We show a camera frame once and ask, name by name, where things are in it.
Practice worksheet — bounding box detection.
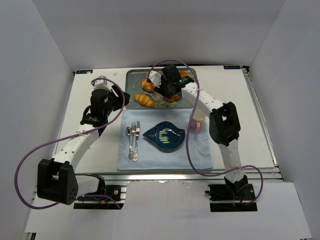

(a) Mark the floral metal tray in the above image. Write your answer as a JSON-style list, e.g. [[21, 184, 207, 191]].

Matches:
[[125, 69, 194, 110]]

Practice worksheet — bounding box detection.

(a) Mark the pink mug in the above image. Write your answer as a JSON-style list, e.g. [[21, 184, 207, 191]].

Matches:
[[191, 109, 207, 131]]

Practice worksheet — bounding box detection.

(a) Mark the silver table knife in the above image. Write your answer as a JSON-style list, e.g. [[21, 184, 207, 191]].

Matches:
[[133, 121, 140, 162]]

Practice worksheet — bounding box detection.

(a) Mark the purple cable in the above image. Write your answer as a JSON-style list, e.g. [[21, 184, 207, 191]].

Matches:
[[147, 59, 264, 206], [14, 77, 127, 210]]

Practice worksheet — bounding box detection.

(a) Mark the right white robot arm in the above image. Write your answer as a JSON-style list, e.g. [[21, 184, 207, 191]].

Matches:
[[146, 64, 248, 192]]

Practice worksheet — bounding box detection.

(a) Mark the orange cylindrical cake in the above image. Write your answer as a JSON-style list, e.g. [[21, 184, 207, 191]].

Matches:
[[163, 95, 181, 103]]

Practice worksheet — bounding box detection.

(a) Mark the aluminium frame rail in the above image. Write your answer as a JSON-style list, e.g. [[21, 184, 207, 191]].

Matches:
[[74, 171, 286, 182]]

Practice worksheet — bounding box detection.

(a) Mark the silver fork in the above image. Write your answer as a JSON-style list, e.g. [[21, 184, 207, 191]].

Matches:
[[129, 121, 136, 159]]

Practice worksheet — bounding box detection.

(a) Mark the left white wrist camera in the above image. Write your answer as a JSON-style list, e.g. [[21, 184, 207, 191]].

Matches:
[[90, 75, 111, 92]]

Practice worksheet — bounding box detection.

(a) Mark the silver spoon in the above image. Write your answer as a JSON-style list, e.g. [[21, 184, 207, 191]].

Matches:
[[125, 126, 133, 160]]

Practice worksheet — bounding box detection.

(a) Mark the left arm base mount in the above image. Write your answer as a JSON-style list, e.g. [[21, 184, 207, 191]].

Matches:
[[73, 184, 127, 210]]

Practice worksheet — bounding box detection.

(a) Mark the light blue cloth mat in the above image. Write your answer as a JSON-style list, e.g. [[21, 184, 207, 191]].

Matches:
[[117, 108, 213, 171]]

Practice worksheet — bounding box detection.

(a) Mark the dark blue leaf plate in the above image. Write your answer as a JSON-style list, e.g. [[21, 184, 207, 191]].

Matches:
[[142, 121, 186, 151]]

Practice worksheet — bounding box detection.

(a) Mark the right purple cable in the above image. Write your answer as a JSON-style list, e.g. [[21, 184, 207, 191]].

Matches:
[[147, 59, 264, 206]]

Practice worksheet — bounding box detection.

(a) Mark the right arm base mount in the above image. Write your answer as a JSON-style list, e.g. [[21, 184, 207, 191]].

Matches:
[[204, 184, 258, 213]]

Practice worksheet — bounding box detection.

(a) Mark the round striped bread bun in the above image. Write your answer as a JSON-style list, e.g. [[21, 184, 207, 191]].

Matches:
[[141, 79, 156, 93]]

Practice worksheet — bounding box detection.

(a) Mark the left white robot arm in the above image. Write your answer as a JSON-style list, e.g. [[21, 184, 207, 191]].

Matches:
[[37, 85, 130, 205]]

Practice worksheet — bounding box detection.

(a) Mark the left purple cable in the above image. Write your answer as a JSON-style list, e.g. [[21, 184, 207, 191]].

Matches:
[[14, 77, 127, 210]]

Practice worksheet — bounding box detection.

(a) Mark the striped croissant bread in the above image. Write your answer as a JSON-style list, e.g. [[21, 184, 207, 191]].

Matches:
[[134, 94, 155, 108]]

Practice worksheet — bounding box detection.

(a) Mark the small brown pastry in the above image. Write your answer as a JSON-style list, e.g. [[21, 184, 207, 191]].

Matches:
[[179, 70, 189, 78]]

